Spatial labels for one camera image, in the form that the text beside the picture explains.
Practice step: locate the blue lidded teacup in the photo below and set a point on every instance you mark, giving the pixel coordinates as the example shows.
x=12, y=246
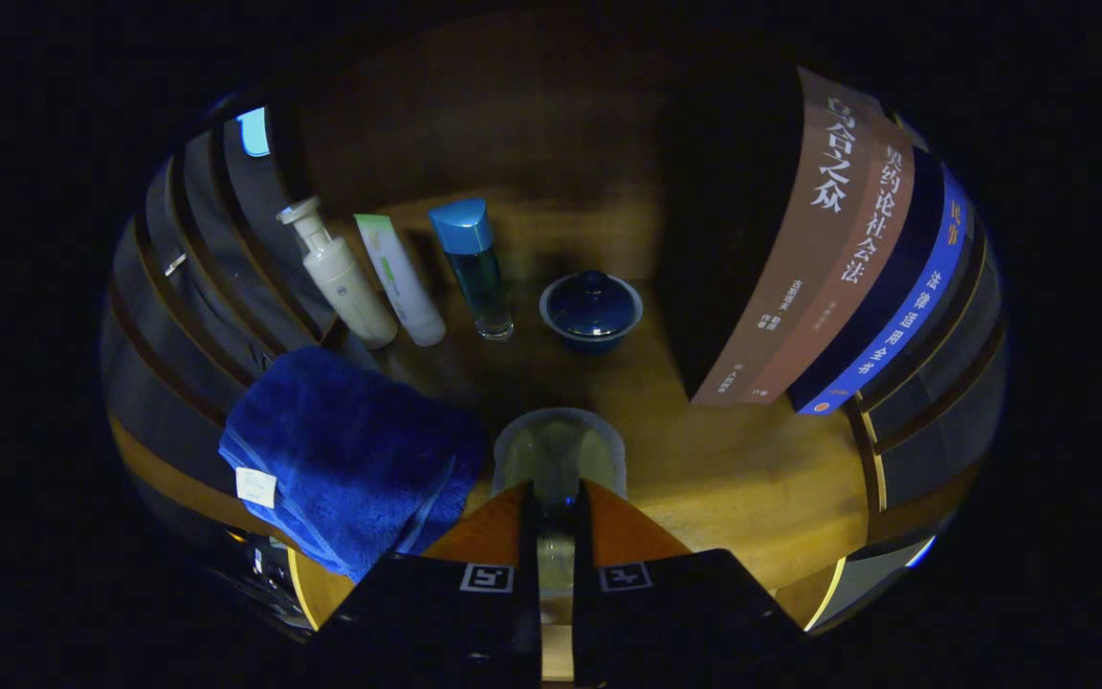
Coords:
x=591, y=311

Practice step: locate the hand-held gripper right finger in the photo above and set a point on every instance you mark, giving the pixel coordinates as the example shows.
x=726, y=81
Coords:
x=582, y=545

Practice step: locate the wooden cabinet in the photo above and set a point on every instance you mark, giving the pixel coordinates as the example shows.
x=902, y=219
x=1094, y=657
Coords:
x=474, y=124

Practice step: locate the silver clip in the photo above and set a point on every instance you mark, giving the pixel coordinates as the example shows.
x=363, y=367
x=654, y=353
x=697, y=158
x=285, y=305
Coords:
x=175, y=263

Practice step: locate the reddish brown book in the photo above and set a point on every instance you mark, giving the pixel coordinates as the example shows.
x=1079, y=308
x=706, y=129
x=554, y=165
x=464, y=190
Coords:
x=862, y=258

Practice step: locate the blue capped clear bottle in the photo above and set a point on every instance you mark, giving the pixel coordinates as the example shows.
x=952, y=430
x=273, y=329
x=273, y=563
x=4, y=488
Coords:
x=474, y=277

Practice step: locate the blue towel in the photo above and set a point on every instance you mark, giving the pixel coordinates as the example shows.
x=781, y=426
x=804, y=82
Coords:
x=350, y=450

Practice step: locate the white green tube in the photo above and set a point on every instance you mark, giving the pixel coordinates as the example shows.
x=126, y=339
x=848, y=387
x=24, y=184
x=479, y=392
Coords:
x=403, y=282

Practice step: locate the white pump bottle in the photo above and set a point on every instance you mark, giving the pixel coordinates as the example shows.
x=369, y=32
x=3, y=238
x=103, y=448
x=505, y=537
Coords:
x=350, y=287

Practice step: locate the wooden countertop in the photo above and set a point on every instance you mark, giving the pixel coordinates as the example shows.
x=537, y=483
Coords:
x=733, y=478

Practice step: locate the blue book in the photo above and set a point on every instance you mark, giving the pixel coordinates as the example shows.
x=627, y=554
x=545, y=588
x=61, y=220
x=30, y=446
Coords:
x=905, y=325

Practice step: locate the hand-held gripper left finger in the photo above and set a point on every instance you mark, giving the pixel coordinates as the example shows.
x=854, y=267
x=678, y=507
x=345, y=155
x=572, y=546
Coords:
x=531, y=545

